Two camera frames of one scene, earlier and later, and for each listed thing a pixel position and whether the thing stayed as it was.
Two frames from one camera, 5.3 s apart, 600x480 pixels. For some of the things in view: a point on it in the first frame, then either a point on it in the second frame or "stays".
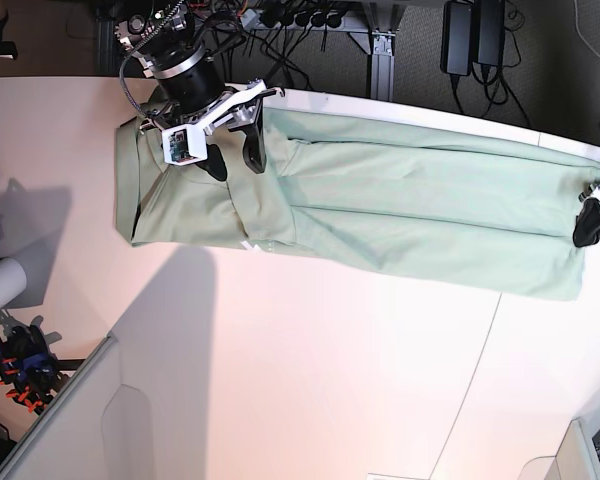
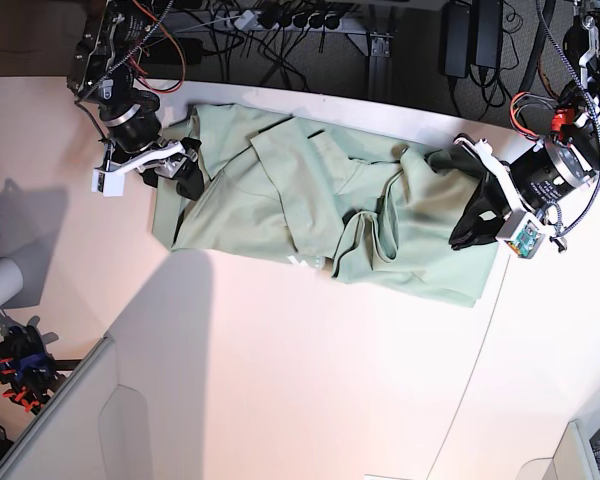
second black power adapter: (488, 31) stays
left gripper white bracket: (254, 151) → (189, 180)
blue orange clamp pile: (24, 363) stays
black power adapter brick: (457, 38) stays
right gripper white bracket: (593, 220) → (488, 207)
